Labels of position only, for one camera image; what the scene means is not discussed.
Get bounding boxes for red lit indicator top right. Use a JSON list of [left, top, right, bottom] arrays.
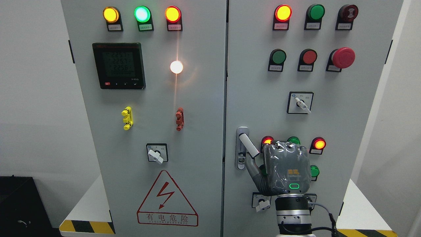
[[272, 4, 292, 31]]

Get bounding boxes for green indicator middle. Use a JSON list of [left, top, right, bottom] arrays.
[[287, 136, 301, 145]]

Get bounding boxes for red push button upper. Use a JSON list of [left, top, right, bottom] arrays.
[[297, 49, 317, 72]]

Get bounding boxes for white lit indicator lamp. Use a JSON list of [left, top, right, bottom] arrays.
[[170, 60, 184, 74]]

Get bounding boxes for white platform with hazard stripes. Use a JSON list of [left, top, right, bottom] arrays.
[[59, 175, 116, 237]]

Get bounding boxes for black box lower left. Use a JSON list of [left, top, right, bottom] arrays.
[[0, 176, 52, 237]]

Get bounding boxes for red electric hazard warning sign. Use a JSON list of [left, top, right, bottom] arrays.
[[137, 170, 199, 227]]

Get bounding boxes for black selector switch bottom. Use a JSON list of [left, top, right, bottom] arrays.
[[304, 194, 317, 212]]

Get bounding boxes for red emergency stop button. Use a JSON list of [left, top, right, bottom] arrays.
[[325, 47, 356, 72]]

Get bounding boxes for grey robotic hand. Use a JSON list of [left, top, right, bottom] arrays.
[[245, 141, 311, 196]]

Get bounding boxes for green push button lower right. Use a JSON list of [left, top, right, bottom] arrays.
[[310, 165, 320, 181]]

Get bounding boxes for red-rimmed indicator light left door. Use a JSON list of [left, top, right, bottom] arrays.
[[164, 6, 183, 31]]

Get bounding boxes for red lit indicator middle left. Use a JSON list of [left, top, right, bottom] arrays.
[[260, 136, 274, 153]]

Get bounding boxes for black digital power meter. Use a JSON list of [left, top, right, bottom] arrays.
[[92, 42, 146, 90]]

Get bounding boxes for grey right cabinet door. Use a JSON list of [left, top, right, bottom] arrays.
[[223, 0, 403, 237]]

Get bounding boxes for white selector switch bottom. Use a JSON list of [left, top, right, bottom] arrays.
[[251, 192, 272, 212]]

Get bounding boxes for silver door handle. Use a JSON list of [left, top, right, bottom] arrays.
[[235, 126, 260, 171]]

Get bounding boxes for grey left cabinet door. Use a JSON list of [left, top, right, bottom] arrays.
[[61, 0, 227, 237]]

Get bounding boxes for grey cabinet door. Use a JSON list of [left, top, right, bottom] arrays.
[[223, 0, 403, 237], [61, 0, 227, 237]]

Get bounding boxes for green lit indicator light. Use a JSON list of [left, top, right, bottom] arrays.
[[134, 6, 154, 32]]

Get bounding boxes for white selector switch door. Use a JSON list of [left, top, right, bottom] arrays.
[[146, 144, 168, 164], [287, 92, 314, 114]]

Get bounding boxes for yellow terminal connector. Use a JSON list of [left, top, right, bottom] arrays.
[[121, 106, 134, 131]]

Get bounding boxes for dark red buzzer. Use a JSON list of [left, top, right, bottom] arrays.
[[335, 4, 359, 31]]

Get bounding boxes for red terminal connector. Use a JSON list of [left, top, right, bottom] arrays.
[[175, 107, 185, 131]]

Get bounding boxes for white selector switch right door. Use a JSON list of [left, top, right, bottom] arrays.
[[287, 92, 314, 114]]

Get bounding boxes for green push button upper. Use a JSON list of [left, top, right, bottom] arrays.
[[268, 49, 286, 72]]

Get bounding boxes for white selector switch left door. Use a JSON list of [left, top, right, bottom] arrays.
[[146, 144, 168, 164]]

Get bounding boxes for yellow indicator light top left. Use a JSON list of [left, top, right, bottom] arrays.
[[103, 6, 123, 32]]

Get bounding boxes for red lit indicator middle right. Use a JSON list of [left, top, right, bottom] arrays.
[[309, 137, 326, 155]]

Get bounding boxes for red lit indicator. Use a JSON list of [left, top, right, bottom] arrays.
[[260, 136, 274, 153], [272, 4, 292, 31], [309, 137, 326, 155]]

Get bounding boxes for green indicator top right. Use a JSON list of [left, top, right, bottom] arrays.
[[304, 4, 325, 30]]

